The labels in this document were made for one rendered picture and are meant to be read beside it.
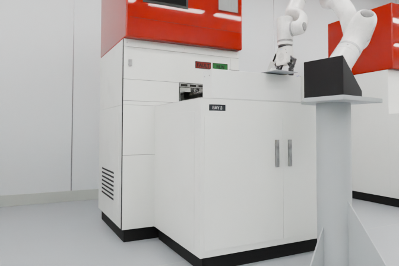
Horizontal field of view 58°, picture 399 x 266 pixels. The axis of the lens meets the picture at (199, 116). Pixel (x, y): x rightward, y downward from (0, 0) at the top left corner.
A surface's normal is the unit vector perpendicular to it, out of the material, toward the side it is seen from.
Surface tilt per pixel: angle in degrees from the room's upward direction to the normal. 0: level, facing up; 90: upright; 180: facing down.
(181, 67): 90
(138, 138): 90
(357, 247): 90
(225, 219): 90
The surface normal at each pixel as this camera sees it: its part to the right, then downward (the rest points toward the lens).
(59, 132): 0.45, -0.04
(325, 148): -0.69, -0.03
